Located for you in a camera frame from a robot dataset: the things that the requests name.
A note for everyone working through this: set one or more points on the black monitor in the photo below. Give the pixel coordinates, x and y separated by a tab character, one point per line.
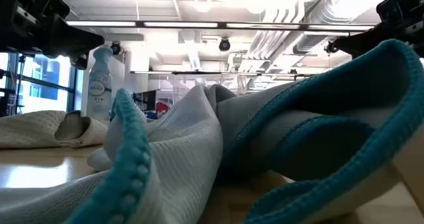
144	99

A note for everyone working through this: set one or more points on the red object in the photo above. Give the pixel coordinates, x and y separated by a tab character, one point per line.
162	107

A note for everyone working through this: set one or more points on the black ceiling spotlight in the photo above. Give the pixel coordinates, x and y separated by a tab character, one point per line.
115	48
330	47
224	45

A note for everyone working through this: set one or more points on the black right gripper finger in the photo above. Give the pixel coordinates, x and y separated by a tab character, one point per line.
364	40

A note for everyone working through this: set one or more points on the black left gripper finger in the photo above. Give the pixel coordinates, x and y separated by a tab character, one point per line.
80	62
73	40

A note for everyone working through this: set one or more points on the white spray bottle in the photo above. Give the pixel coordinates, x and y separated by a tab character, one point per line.
99	85

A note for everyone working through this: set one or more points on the silver ventilation duct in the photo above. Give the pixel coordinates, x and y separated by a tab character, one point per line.
311	40

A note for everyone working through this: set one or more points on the long ceiling light bar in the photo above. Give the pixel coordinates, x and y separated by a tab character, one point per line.
182	24

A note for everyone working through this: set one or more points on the clear plastic bin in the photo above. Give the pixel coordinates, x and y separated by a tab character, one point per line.
185	85

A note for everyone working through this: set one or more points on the grey microfiber towel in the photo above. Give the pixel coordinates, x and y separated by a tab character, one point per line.
30	128

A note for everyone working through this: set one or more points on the thin black ceiling rail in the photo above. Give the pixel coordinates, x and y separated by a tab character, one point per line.
152	72

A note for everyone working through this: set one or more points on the large glass window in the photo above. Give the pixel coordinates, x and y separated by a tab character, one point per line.
46	85

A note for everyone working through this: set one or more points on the white cloth with teal trim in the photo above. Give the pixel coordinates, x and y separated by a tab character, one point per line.
185	151

